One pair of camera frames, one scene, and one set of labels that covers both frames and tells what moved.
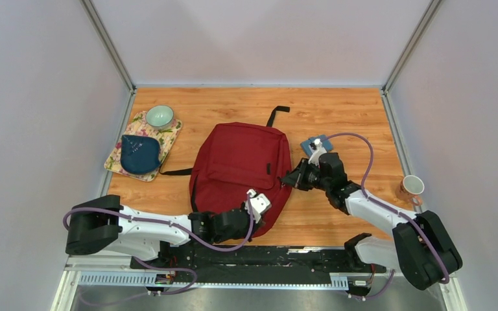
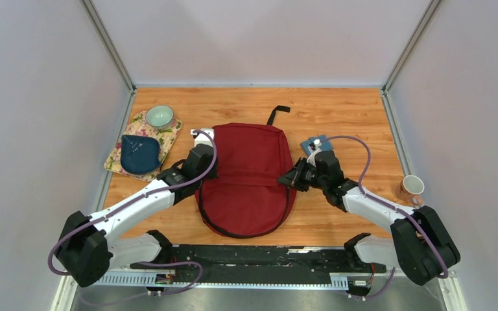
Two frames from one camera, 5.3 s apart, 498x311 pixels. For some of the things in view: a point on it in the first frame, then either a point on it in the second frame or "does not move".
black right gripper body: x=312 y=178 does not move
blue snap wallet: x=326 y=144 does not move
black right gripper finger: x=294 y=178 does not move
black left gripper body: x=244 y=233 -> x=214 y=173
